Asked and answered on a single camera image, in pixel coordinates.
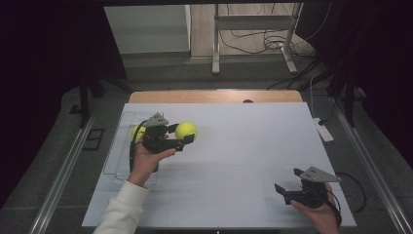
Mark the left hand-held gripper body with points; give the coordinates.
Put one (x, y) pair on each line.
(157, 139)

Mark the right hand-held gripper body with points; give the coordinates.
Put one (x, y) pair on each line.
(313, 193)

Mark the yellow tennis ball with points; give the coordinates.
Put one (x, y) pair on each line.
(140, 133)
(185, 129)

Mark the clear plastic storage box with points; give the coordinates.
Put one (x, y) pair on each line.
(118, 156)

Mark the person's right hand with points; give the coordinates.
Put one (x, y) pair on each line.
(321, 219)

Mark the person's left hand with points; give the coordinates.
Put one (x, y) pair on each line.
(144, 165)

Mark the white grid board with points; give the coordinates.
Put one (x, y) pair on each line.
(227, 156)

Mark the white power strip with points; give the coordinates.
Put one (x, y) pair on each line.
(324, 131)

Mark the black stand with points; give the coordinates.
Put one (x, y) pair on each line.
(84, 97)
(350, 104)

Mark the white cabinet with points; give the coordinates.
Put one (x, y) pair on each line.
(146, 29)

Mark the white metal stand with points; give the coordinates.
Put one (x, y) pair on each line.
(253, 22)

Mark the black curtain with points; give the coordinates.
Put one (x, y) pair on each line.
(39, 65)
(389, 65)

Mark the black frame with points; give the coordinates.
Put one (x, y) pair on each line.
(94, 139)

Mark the aluminium rail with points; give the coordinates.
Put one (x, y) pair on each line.
(373, 169)
(61, 182)

